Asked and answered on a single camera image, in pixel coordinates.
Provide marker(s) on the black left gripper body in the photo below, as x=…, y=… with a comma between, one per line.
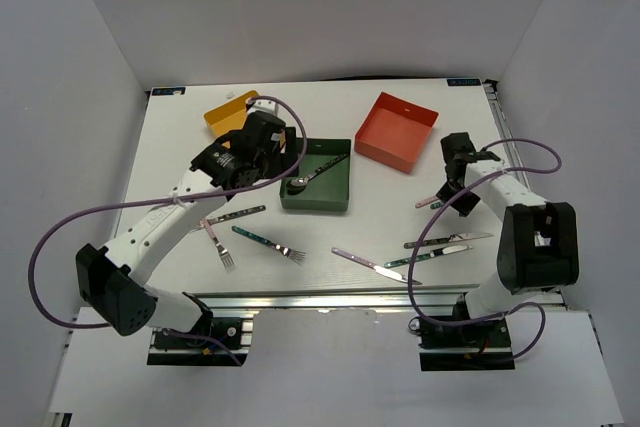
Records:
x=277, y=162

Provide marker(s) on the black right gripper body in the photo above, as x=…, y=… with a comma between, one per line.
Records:
x=464, y=202

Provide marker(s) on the black handled spoon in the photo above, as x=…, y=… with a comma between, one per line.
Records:
x=299, y=184

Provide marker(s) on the pink handled spoon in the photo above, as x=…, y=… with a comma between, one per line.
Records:
x=426, y=202

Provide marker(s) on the black handled fork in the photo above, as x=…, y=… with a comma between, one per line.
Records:
x=228, y=217

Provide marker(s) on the black handled knife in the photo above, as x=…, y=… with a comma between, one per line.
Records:
x=452, y=238

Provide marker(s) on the green handled fork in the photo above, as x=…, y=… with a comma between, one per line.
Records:
x=293, y=255

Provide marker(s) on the pink handled fork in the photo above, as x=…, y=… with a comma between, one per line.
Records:
x=223, y=252

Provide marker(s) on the green handled knife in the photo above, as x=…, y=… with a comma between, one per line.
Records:
x=432, y=254

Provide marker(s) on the pink handled knife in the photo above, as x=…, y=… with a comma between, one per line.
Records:
x=380, y=270

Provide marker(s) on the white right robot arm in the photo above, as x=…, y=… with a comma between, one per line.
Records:
x=538, y=244

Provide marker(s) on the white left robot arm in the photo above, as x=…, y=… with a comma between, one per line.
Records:
x=114, y=279

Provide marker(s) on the yellow plastic bin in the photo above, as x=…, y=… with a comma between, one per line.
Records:
x=229, y=117

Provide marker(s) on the red plastic bin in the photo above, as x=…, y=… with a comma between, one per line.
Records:
x=395, y=132

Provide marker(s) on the right blue corner label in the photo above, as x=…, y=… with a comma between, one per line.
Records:
x=463, y=82

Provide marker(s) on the blue corner label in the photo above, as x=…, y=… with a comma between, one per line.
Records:
x=463, y=82
x=168, y=91

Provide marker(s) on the green plastic bin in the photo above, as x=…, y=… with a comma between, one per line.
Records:
x=329, y=192

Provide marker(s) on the left blue corner label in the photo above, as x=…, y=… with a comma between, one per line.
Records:
x=168, y=91

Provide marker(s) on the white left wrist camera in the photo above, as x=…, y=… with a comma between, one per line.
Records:
x=255, y=104

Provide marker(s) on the aluminium table rail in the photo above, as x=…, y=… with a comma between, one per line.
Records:
x=374, y=299

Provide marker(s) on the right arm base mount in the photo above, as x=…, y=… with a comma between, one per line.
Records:
x=447, y=346

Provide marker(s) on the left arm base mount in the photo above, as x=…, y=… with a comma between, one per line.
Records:
x=212, y=342

